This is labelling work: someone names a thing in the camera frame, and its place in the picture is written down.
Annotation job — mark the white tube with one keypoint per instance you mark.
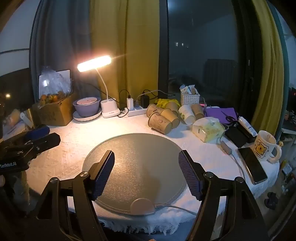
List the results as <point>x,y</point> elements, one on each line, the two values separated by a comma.
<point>247,126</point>

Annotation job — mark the white textured tablecloth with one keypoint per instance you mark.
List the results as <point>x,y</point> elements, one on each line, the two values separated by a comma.
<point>69,157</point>

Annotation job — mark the cardboard box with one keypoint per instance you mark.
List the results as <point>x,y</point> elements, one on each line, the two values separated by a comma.
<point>55,113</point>

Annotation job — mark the white bear print mug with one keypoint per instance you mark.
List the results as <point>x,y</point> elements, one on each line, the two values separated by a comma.
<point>262,148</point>

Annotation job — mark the purple notebook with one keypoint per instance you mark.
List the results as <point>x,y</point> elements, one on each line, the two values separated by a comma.
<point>217,113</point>

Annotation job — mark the round grey heating mat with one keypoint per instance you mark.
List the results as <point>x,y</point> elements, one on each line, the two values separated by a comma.
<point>138,162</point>

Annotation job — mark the purple bowl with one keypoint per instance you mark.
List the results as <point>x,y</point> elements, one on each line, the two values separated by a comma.
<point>86,110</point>

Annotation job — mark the black window frame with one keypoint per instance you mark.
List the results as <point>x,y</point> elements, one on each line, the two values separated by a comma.
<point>163,46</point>

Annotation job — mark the yellow curtain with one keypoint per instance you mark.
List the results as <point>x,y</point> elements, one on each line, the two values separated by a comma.
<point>129,46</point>
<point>270,69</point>

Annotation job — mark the black charger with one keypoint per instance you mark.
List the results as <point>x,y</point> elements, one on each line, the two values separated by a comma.
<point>145,101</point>

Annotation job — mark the white charger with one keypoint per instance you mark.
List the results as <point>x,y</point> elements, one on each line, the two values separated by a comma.
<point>130,103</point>

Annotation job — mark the black smartphone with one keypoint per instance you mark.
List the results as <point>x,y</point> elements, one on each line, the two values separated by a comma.
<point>252,165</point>

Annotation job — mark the white power strip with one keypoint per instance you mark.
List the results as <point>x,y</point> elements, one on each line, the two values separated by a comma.
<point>138,112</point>

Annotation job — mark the clear plastic bag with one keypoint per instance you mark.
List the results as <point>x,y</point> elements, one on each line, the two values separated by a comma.
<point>54,81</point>

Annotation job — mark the bunch of sachets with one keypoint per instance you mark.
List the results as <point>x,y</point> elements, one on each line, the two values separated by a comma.
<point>188,89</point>

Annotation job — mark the grey curtain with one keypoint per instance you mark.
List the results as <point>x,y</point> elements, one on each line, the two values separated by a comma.
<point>60,41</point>

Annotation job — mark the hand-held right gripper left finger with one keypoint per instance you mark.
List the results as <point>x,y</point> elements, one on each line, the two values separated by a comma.
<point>104,176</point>

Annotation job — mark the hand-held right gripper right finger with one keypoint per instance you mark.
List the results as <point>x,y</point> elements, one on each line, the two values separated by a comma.
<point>189,176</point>

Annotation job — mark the white paper cup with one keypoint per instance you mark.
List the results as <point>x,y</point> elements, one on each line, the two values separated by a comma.
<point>186,114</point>

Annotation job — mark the brown paper cup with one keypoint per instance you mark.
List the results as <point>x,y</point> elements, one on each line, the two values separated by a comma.
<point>158,124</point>
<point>197,110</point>
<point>168,114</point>
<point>171,105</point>
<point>151,110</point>

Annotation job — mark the person's left hand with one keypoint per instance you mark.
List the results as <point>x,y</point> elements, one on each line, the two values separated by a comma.
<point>1,181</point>

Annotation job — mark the white plastic basket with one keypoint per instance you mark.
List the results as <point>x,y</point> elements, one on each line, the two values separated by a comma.
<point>190,99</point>

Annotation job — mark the yellow tissue packet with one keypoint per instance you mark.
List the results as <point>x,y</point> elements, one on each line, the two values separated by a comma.
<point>208,129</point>

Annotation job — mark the pile of small oranges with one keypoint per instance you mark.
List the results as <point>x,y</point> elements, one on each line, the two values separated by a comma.
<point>49,98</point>

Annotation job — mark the white desk lamp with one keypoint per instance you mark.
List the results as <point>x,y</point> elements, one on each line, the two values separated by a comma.
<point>109,109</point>

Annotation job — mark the black scissors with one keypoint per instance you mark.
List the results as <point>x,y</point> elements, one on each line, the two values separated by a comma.
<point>230,118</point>

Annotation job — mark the light purple plate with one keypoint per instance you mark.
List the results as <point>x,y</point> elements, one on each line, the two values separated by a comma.
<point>93,117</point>

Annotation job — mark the black pouch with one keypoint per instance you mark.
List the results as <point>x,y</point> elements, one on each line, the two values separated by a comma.
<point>235,136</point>

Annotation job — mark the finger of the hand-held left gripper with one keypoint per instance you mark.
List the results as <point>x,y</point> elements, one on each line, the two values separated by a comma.
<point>49,141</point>
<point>39,133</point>

